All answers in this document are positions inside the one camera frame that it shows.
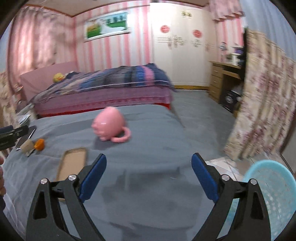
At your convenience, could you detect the tan phone case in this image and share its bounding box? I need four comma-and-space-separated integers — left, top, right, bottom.
55, 148, 87, 181

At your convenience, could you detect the black smartphone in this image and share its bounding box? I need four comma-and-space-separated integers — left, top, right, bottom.
16, 126, 37, 151

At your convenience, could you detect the grey blanket on table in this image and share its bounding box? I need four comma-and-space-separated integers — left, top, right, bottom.
3, 105, 213, 240

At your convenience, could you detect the framed wedding picture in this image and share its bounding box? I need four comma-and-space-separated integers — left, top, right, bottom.
84, 11, 130, 42

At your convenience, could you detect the floral curtain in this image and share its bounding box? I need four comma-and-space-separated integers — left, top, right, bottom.
223, 0, 296, 161
0, 71, 20, 128

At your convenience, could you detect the floral curtain left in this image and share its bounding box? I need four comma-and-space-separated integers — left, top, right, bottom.
0, 71, 20, 128

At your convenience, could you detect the wooden desk with drawers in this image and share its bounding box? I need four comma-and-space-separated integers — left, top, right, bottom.
209, 61, 242, 104

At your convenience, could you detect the light blue plastic basket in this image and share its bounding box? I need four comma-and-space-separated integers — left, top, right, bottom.
243, 160, 295, 240

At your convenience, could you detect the pink pig mug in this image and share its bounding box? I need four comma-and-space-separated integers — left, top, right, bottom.
91, 106, 131, 143

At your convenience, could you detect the pink window curtain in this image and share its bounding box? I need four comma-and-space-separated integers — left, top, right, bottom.
7, 6, 75, 86

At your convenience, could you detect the bed with striped quilt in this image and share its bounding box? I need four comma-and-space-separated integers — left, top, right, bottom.
20, 61, 175, 117

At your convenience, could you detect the person's left hand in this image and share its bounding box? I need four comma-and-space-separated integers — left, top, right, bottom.
0, 157, 6, 196

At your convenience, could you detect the yellow duck plush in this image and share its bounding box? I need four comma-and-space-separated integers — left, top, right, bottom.
53, 73, 66, 83

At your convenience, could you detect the black box under desk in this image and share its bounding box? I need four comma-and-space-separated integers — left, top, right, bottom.
220, 90, 241, 113

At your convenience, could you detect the white wardrobe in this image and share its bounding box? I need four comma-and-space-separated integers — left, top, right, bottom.
150, 3, 218, 88

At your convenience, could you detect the floral curtain right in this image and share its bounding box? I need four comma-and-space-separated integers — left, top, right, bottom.
223, 0, 296, 161

